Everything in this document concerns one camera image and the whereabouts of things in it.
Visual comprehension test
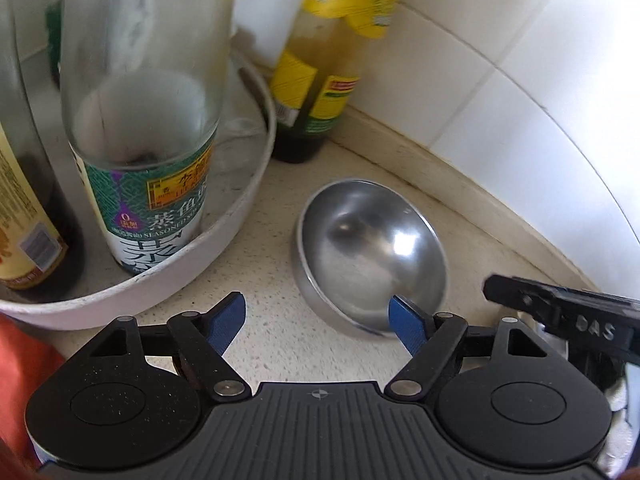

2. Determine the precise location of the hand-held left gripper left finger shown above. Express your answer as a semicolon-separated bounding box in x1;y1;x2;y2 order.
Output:
67;291;252;403

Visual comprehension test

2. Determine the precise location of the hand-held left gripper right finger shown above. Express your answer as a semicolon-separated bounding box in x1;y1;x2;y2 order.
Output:
384;295;571;403

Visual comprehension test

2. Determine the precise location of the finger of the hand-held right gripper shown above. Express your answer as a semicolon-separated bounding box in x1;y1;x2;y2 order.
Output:
482;274;640;365

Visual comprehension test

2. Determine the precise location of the stainless steel bowl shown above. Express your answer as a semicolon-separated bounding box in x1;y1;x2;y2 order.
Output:
291;178;449;339

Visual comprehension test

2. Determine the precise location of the person's right hand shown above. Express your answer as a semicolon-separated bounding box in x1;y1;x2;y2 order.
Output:
604;370;640;467

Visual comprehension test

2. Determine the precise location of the white two-tier turntable rack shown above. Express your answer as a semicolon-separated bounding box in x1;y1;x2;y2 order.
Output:
0;0;279;332

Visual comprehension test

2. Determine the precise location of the orange-red cloth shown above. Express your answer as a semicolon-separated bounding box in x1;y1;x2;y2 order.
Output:
0;316;67;480

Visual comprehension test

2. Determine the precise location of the yellow cap vinegar bottle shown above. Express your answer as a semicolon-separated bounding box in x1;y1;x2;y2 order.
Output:
0;0;87;305

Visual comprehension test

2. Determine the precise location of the purple neck clear bottle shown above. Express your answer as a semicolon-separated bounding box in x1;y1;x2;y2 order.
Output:
59;0;244;277

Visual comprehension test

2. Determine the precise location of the yellow green label bottle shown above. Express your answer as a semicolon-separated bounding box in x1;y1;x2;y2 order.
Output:
269;0;412;165

